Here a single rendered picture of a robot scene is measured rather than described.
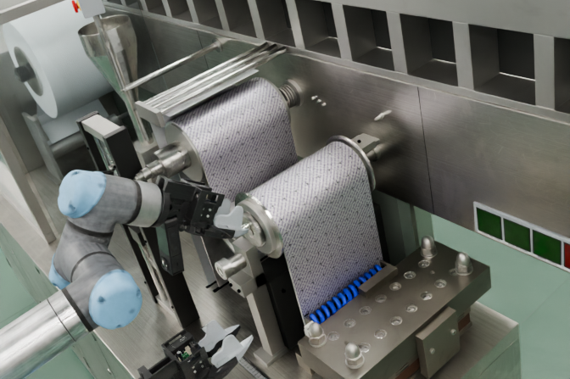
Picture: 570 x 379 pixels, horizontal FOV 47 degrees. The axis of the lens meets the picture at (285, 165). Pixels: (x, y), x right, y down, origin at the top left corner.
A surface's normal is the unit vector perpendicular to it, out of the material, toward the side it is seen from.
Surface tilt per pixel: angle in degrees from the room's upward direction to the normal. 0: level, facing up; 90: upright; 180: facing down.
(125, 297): 90
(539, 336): 0
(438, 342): 90
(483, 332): 0
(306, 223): 90
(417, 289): 0
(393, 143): 90
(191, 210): 50
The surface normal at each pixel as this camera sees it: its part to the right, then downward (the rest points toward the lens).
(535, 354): -0.22, -0.84
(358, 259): 0.61, 0.28
